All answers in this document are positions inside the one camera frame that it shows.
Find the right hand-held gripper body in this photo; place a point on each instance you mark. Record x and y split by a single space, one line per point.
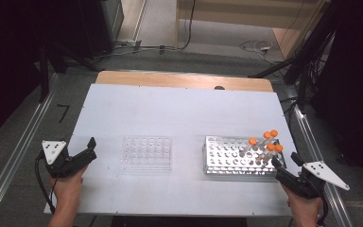
308 186

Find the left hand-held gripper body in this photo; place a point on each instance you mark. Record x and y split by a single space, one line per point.
53 149

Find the orange-capped clear tube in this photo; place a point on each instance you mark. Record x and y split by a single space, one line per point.
274 133
279 148
267 135
252 141
270 147

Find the clear plastic tube rack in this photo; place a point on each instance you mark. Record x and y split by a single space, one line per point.
146 153

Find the perforated metal tube rack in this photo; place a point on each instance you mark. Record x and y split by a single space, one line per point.
227 157

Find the person's right hand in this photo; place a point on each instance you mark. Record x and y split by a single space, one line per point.
305 206

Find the person's left hand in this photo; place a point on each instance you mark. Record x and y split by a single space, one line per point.
66 189

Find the black metal stand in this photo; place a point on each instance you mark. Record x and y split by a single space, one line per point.
44 78

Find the dark curtain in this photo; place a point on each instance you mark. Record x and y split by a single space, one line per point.
359 78
6 63

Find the dark round table grommet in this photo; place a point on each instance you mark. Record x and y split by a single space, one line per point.
219 87

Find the black cabinet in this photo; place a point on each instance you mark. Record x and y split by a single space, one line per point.
97 25

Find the light wooden furniture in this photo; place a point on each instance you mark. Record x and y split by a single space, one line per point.
233 9

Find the metal floor rail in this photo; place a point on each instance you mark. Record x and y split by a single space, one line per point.
31 126
310 142

